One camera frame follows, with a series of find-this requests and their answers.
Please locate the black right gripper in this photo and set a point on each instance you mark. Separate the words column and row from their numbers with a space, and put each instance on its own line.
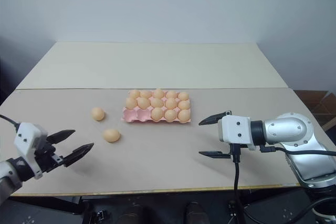
column 230, row 149

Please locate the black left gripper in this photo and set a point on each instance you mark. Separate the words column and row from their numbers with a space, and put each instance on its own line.
column 48, row 159

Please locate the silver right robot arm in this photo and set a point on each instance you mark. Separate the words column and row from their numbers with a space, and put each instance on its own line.
column 286, row 127

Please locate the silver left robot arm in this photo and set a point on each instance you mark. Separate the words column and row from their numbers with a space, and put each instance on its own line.
column 8, row 175

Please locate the tan egg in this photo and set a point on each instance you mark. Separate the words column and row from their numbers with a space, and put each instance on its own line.
column 156, row 102
column 184, row 115
column 184, row 105
column 130, row 102
column 157, row 113
column 146, row 94
column 183, row 96
column 170, row 115
column 158, row 93
column 170, row 103
column 143, row 102
column 98, row 113
column 135, row 93
column 171, row 94
column 111, row 135

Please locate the pink egg carton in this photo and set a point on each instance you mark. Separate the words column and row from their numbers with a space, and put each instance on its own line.
column 131, row 115

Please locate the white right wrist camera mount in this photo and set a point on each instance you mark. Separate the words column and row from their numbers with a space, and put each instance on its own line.
column 232, row 129

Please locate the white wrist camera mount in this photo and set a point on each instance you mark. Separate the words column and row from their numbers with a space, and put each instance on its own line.
column 27, row 136
column 232, row 129

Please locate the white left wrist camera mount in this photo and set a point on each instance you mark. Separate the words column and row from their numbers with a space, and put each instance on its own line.
column 27, row 136

